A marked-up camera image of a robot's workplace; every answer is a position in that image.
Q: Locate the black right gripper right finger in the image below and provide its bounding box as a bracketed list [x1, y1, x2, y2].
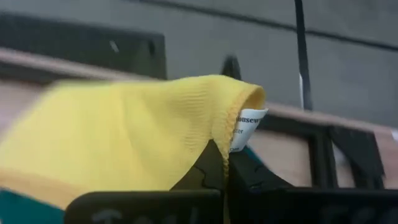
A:
[228, 149, 398, 224]

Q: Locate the yellow microfiber towel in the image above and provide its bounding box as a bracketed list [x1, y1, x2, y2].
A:
[0, 74, 269, 224]

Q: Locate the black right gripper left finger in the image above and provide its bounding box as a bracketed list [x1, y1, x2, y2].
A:
[63, 139, 225, 224]

